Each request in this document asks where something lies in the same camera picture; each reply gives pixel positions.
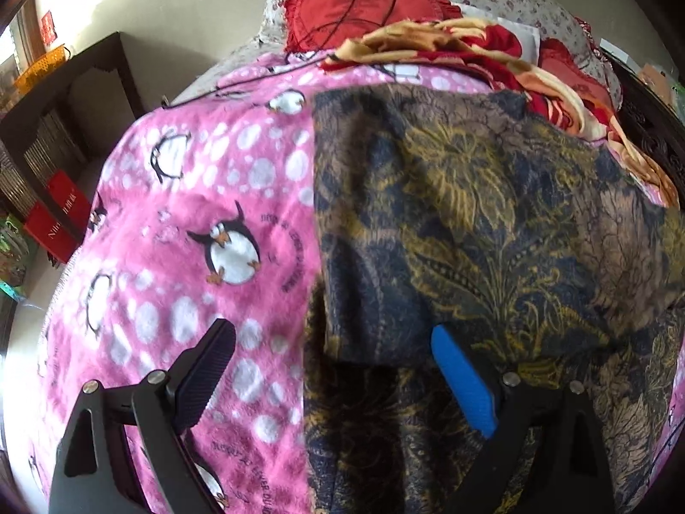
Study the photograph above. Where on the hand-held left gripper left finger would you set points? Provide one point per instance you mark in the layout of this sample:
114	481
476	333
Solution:
206	369

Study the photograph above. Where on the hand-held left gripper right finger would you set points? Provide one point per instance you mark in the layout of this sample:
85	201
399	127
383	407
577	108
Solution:
465	380

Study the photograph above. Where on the dark floral patterned garment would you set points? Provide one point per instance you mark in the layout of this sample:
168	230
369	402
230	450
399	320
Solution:
481	225

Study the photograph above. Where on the pink penguin print blanket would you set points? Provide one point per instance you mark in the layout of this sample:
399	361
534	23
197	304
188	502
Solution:
176	278

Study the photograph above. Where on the red box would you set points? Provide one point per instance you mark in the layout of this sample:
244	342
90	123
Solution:
48	233
67	198

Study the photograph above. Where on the green printed bag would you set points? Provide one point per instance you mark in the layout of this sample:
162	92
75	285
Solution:
13	251

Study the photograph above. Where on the small red ruffled pillow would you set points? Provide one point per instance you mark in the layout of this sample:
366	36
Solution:
578	85

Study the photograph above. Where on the dark carved headboard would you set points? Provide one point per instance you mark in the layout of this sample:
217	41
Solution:
647	118

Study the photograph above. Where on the dark wooden cabinet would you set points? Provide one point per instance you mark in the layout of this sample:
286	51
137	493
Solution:
107	64

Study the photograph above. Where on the red and yellow floral blanket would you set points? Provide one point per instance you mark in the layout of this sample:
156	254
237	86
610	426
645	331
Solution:
481	37

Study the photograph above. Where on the orange plastic basket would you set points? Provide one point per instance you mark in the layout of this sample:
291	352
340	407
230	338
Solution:
43	67

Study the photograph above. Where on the white cloth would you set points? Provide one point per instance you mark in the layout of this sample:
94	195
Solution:
527	37

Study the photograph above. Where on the large red ruffled pillow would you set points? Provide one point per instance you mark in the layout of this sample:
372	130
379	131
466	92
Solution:
342	10

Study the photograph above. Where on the red wall sign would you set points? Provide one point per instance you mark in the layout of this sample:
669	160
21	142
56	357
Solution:
48	27

